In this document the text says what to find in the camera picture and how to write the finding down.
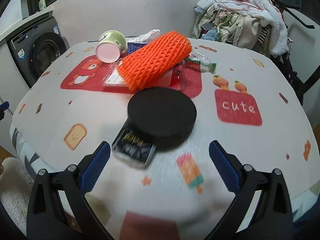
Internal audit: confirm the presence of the black snack packet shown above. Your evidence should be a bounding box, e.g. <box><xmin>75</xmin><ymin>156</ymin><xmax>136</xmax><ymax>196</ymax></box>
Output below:
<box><xmin>111</xmin><ymin>120</ymin><xmax>157</xmax><ymax>169</ymax></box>

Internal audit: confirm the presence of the pile of clothes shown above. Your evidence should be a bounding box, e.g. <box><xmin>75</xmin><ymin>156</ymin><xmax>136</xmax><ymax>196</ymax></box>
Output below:
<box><xmin>191</xmin><ymin>0</ymin><xmax>290</xmax><ymax>57</ymax></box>

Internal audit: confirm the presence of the black round lid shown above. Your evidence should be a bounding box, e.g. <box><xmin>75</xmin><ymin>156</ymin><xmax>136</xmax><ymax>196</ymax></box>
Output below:
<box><xmin>127</xmin><ymin>87</ymin><xmax>197</xmax><ymax>149</ymax></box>

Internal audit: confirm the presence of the black washing machine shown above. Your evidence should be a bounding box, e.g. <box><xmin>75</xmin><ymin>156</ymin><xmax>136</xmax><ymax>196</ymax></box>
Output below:
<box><xmin>5</xmin><ymin>13</ymin><xmax>67</xmax><ymax>88</ymax></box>

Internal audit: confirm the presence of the white fleece robe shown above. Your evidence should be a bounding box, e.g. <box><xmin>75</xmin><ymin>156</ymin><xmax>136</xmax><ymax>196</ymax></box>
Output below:
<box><xmin>1</xmin><ymin>157</ymin><xmax>34</xmax><ymax>235</ymax></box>

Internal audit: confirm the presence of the patterned table mat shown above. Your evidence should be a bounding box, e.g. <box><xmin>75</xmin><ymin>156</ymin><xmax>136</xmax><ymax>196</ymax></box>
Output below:
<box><xmin>10</xmin><ymin>40</ymin><xmax>319</xmax><ymax>239</ymax></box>

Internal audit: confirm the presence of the green paper cup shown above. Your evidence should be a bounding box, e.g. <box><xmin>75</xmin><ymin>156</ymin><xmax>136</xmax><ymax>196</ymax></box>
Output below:
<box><xmin>95</xmin><ymin>30</ymin><xmax>126</xmax><ymax>63</ymax></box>

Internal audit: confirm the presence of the blue tissue pack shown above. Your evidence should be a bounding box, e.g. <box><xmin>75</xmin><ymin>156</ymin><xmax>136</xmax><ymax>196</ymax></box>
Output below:
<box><xmin>127</xmin><ymin>42</ymin><xmax>148</xmax><ymax>54</ymax></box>

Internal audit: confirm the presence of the green white candy wrapper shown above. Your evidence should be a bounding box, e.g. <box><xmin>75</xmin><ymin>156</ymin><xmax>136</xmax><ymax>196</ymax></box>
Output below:
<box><xmin>185</xmin><ymin>50</ymin><xmax>216</xmax><ymax>74</ymax></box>

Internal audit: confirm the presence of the orange foam fruit net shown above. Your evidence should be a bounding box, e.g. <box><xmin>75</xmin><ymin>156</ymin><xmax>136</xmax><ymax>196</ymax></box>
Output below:
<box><xmin>117</xmin><ymin>30</ymin><xmax>193</xmax><ymax>92</ymax></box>

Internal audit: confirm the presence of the green soap bottle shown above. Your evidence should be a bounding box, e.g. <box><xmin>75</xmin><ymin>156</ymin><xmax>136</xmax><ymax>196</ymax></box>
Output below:
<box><xmin>39</xmin><ymin>0</ymin><xmax>47</xmax><ymax>11</ymax></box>

